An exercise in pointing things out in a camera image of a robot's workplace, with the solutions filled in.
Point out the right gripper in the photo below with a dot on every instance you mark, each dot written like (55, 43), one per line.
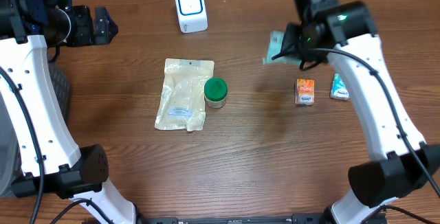
(291, 38)

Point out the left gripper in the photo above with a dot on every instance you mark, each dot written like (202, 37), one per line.
(89, 35)

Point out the teal tissue packet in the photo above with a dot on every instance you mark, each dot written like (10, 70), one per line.
(275, 44)

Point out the orange snack packet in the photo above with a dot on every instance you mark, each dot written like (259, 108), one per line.
(304, 93)

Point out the green tissue packet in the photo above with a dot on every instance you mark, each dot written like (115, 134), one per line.
(338, 89)

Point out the green lid jar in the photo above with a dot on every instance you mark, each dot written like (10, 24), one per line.
(215, 91)

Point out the beige paper pouch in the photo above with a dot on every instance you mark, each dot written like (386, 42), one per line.
(182, 104)

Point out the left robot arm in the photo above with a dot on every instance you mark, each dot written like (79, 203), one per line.
(51, 161)

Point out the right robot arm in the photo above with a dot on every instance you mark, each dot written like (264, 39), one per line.
(400, 161)

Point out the white barcode scanner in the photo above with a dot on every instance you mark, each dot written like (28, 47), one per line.
(191, 15)

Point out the grey plastic mesh basket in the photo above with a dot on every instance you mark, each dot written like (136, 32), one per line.
(10, 153)

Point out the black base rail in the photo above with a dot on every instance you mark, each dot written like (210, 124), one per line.
(294, 219)

